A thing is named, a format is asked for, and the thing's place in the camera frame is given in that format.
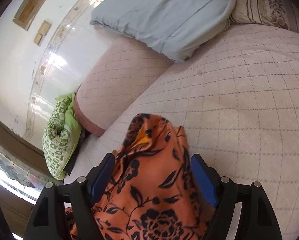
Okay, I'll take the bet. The small wooden wall plate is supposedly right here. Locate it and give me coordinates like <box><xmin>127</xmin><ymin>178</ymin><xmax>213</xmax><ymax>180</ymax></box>
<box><xmin>34</xmin><ymin>21</ymin><xmax>51</xmax><ymax>46</ymax></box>

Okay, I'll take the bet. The orange black floral garment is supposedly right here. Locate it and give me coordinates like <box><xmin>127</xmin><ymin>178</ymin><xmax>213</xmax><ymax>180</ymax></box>
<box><xmin>64</xmin><ymin>113</ymin><xmax>215</xmax><ymax>240</ymax></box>

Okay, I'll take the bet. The green white patterned cushion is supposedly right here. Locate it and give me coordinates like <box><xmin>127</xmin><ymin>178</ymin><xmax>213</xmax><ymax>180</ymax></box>
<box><xmin>42</xmin><ymin>92</ymin><xmax>82</xmax><ymax>180</ymax></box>

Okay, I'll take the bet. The black cloth under cushion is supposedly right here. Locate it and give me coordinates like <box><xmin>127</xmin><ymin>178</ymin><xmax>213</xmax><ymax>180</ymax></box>
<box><xmin>64</xmin><ymin>128</ymin><xmax>91</xmax><ymax>176</ymax></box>

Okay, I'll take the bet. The wooden wall switch panel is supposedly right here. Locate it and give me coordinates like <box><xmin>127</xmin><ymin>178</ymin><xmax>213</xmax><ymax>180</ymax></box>
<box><xmin>13</xmin><ymin>0</ymin><xmax>46</xmax><ymax>31</ymax></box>

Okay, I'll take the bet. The window with frosted glass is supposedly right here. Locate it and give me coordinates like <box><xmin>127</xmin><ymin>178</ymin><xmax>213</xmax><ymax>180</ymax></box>
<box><xmin>0</xmin><ymin>146</ymin><xmax>63</xmax><ymax>204</ymax></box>

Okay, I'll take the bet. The pale pink quilted bedspread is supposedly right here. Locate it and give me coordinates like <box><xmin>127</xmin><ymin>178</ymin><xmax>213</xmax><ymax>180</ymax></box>
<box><xmin>65</xmin><ymin>24</ymin><xmax>299</xmax><ymax>239</ymax></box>

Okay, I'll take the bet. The pink quilted bolster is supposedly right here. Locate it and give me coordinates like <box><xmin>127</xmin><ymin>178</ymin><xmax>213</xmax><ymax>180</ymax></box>
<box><xmin>74</xmin><ymin>36</ymin><xmax>173</xmax><ymax>137</ymax></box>

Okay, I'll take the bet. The beige striped floral pillow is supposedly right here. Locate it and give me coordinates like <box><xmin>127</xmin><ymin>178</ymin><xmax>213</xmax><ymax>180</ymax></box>
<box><xmin>230</xmin><ymin>0</ymin><xmax>299</xmax><ymax>33</ymax></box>

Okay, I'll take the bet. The light blue pillow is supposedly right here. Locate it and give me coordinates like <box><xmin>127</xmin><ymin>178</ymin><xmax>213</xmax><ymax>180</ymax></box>
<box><xmin>90</xmin><ymin>0</ymin><xmax>236</xmax><ymax>62</ymax></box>

